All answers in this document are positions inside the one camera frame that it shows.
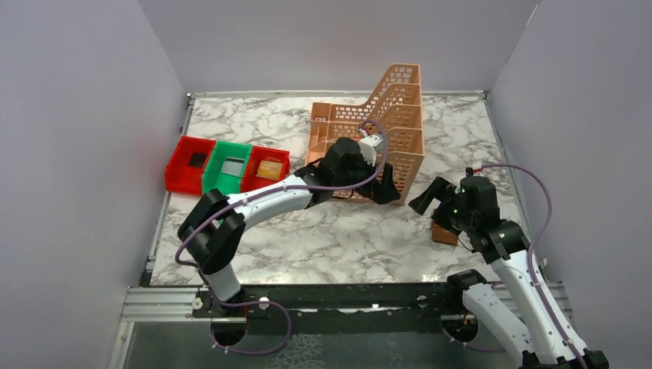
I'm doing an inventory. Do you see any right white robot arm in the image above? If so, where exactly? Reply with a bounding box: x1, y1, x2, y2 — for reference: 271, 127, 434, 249
408, 175, 610, 368

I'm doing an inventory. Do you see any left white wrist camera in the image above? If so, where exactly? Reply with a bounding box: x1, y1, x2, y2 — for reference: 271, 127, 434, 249
358, 133, 384, 167

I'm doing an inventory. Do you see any silver card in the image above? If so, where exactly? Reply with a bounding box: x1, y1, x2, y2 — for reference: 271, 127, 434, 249
221, 158, 245, 177

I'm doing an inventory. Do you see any gold card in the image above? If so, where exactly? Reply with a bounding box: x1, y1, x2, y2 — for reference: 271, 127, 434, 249
256, 161, 283, 181

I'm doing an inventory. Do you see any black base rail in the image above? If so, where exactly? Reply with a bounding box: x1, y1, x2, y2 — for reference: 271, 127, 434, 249
191, 282, 480, 341

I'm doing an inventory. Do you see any brown leather card holder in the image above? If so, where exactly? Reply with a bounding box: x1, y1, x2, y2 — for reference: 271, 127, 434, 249
431, 221, 458, 246

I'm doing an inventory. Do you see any red bin with gold card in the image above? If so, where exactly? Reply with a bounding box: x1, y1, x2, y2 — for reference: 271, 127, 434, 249
240, 145, 290, 192

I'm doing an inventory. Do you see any green plastic bin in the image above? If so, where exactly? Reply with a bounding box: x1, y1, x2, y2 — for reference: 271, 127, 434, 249
201, 141, 253, 194

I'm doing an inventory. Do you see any red bin with black card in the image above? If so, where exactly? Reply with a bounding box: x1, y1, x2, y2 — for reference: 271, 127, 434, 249
165, 135, 216, 196

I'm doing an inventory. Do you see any black card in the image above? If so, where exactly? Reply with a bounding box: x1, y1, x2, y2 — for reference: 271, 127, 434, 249
188, 152, 208, 168

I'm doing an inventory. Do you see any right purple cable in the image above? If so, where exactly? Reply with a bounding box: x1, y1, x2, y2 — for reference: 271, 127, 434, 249
441, 163, 592, 369

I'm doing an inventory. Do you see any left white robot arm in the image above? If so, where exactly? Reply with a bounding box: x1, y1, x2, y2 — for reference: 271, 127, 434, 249
178, 134, 401, 316

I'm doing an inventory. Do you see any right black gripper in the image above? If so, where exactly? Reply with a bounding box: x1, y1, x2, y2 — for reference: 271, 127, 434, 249
411, 175, 477, 235

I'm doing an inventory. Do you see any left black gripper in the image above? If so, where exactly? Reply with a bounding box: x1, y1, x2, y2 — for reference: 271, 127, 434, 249
334, 150, 399, 203

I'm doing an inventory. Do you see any peach plastic file organizer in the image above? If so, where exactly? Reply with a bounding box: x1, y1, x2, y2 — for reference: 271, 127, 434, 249
304, 63, 425, 206

